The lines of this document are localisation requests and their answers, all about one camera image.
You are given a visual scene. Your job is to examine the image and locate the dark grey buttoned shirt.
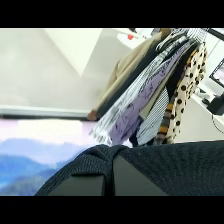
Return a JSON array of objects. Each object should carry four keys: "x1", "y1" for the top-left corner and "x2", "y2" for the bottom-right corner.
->
[{"x1": 34, "y1": 139, "x2": 224, "y2": 197}]

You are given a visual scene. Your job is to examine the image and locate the orange black striped garment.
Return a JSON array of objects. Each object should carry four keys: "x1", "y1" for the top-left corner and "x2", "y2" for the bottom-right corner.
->
[{"x1": 153, "y1": 102, "x2": 177, "y2": 145}]

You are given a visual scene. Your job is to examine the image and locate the beige coat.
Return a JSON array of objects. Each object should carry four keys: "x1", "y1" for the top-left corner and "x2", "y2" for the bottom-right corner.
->
[{"x1": 87, "y1": 29, "x2": 172, "y2": 122}]

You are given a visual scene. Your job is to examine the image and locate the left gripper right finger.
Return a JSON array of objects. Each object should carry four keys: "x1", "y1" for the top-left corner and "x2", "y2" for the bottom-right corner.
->
[{"x1": 112, "y1": 154, "x2": 168, "y2": 197}]

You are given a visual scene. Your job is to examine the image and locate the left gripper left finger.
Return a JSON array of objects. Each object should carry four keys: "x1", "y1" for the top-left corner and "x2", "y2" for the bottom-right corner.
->
[{"x1": 48, "y1": 174, "x2": 106, "y2": 197}]

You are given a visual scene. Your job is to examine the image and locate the blue striped shirt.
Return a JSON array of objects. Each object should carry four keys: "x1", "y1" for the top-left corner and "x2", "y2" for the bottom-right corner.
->
[{"x1": 135, "y1": 87, "x2": 172, "y2": 147}]

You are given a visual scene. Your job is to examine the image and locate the purple printed garment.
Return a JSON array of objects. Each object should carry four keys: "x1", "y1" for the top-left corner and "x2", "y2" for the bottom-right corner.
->
[{"x1": 109, "y1": 43, "x2": 192, "y2": 146}]

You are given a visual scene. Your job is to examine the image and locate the white striped shirt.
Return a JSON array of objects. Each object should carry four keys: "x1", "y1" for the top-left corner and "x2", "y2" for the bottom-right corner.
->
[{"x1": 89, "y1": 34, "x2": 193, "y2": 146}]

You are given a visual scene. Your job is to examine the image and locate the cream polka dot garment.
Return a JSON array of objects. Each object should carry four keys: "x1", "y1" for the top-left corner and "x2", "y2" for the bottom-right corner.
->
[{"x1": 163, "y1": 43, "x2": 209, "y2": 145}]

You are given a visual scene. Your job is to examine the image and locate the black monitor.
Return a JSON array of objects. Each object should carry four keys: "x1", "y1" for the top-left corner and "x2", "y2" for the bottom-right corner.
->
[{"x1": 208, "y1": 57, "x2": 224, "y2": 90}]

